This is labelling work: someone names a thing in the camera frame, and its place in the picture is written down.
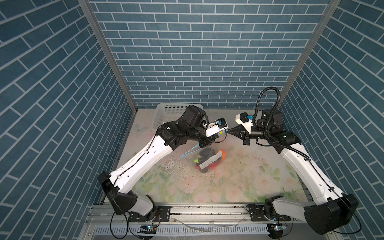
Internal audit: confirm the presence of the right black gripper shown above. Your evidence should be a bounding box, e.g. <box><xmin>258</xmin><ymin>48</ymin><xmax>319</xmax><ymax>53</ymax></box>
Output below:
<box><xmin>227</xmin><ymin>123</ymin><xmax>272</xmax><ymax>145</ymax></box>

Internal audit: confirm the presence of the black toy avocado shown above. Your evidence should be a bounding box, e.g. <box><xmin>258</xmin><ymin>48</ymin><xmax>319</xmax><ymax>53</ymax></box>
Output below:
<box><xmin>199</xmin><ymin>148</ymin><xmax>216</xmax><ymax>161</ymax></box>

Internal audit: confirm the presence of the clear zip bag blue zipper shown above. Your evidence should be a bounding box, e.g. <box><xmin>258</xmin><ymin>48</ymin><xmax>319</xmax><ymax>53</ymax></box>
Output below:
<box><xmin>180</xmin><ymin>144</ymin><xmax>226</xmax><ymax>174</ymax></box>

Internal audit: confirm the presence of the red toy chili pepper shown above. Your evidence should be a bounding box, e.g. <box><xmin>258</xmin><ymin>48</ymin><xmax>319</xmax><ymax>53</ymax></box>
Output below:
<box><xmin>195</xmin><ymin>162</ymin><xmax>220</xmax><ymax>173</ymax></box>

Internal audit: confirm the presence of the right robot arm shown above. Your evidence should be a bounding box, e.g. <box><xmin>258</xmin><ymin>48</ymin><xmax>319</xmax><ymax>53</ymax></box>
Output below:
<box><xmin>228</xmin><ymin>110</ymin><xmax>359</xmax><ymax>235</ymax></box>

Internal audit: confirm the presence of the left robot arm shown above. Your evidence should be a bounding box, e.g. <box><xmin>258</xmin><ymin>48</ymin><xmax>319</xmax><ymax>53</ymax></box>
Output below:
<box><xmin>98</xmin><ymin>105</ymin><xmax>227</xmax><ymax>221</ymax></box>

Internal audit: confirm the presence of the white plastic perforated basket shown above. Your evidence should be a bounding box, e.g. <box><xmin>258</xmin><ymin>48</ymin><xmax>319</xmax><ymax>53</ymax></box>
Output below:
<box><xmin>152</xmin><ymin>103</ymin><xmax>203</xmax><ymax>131</ymax></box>

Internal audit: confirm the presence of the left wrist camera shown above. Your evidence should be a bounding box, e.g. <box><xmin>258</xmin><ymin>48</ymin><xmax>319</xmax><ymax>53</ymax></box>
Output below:
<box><xmin>205</xmin><ymin>118</ymin><xmax>228</xmax><ymax>137</ymax></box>

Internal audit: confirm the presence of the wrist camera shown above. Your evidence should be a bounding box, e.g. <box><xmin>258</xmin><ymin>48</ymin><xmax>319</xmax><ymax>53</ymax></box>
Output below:
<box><xmin>235</xmin><ymin>112</ymin><xmax>254</xmax><ymax>133</ymax></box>
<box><xmin>205</xmin><ymin>118</ymin><xmax>228</xmax><ymax>137</ymax></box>

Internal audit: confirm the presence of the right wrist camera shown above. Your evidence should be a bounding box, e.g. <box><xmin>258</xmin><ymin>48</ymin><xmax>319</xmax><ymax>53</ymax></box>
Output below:
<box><xmin>235</xmin><ymin>112</ymin><xmax>254</xmax><ymax>133</ymax></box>

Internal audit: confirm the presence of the black corrugated cable hose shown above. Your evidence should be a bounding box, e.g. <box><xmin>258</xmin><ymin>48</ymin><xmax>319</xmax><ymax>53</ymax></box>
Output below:
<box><xmin>254</xmin><ymin>86</ymin><xmax>311</xmax><ymax>160</ymax></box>

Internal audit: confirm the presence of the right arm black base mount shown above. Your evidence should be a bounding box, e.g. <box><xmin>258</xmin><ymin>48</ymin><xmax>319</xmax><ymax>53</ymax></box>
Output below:
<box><xmin>245</xmin><ymin>204</ymin><xmax>292</xmax><ymax>223</ymax></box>

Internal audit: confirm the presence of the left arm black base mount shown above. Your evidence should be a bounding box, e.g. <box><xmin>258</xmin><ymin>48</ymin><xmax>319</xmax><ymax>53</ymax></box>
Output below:
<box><xmin>129</xmin><ymin>206</ymin><xmax>171</xmax><ymax>223</ymax></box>

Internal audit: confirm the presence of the white slotted cable duct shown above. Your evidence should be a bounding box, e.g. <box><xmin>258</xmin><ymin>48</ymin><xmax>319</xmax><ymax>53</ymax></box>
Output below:
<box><xmin>93</xmin><ymin>224</ymin><xmax>270</xmax><ymax>237</ymax></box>

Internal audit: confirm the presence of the aluminium front rail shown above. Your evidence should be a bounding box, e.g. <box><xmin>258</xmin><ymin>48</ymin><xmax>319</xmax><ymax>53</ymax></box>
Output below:
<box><xmin>86</xmin><ymin>203</ymin><xmax>293</xmax><ymax>226</ymax></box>

